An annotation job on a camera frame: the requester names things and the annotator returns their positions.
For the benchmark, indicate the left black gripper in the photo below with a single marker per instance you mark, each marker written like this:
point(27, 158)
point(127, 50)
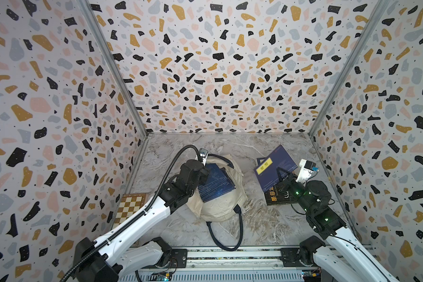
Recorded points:
point(205, 175)

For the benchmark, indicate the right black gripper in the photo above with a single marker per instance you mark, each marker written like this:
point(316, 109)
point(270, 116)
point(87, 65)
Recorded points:
point(291, 181)

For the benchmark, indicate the black book with gold text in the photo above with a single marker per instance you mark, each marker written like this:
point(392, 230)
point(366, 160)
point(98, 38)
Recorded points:
point(275, 196)

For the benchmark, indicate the cream canvas tote bag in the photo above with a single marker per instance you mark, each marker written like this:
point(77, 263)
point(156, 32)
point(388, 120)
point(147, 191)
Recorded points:
point(225, 207)

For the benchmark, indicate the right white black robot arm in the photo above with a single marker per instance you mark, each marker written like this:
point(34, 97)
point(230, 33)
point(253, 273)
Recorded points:
point(336, 248)

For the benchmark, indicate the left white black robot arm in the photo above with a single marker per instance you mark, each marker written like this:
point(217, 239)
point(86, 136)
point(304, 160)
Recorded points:
point(112, 256)

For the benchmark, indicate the wooden chessboard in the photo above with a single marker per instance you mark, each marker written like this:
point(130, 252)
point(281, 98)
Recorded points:
point(129, 205)

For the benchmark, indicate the right circuit board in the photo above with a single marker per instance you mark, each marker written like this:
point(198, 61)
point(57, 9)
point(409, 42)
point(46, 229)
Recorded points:
point(311, 276)

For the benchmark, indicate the left green circuit board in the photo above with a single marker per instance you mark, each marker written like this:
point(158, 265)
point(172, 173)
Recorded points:
point(161, 277)

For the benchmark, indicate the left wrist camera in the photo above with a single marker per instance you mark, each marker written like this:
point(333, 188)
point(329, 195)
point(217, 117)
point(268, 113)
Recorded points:
point(203, 155)

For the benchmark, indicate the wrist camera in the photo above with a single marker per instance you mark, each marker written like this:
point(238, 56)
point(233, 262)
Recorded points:
point(308, 170)
point(203, 155)

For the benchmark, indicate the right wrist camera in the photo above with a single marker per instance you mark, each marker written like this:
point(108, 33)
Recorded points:
point(308, 170)

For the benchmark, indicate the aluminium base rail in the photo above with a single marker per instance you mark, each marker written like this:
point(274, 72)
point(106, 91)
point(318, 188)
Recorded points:
point(248, 264)

